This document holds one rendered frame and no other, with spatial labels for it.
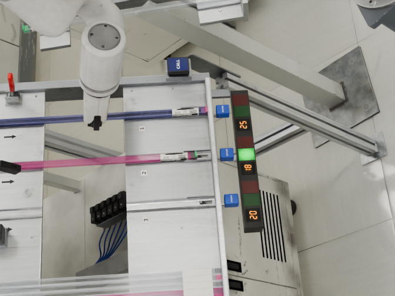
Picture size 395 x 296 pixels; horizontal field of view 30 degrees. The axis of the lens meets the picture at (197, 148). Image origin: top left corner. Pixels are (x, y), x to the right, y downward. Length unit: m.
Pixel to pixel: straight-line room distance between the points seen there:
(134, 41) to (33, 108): 1.26
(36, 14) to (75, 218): 0.99
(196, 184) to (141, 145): 0.15
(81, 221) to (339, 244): 0.77
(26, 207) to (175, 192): 0.32
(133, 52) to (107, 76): 1.55
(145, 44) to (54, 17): 1.64
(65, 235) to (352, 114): 0.95
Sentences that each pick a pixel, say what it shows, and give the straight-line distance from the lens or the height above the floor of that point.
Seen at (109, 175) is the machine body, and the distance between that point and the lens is 2.11.
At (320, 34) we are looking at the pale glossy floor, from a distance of 2.55.
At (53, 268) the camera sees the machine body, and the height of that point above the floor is 0.62.
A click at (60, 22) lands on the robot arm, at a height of 1.19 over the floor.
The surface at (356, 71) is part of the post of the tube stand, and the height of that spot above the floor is 0.01.
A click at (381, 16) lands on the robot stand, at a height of 0.70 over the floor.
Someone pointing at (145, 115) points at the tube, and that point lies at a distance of 1.67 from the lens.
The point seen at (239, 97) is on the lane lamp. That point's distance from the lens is 1.72.
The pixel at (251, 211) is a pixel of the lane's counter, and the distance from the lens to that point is 1.60.
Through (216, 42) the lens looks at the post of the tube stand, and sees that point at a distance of 2.00.
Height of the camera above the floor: 1.79
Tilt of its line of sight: 40 degrees down
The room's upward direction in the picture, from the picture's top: 71 degrees counter-clockwise
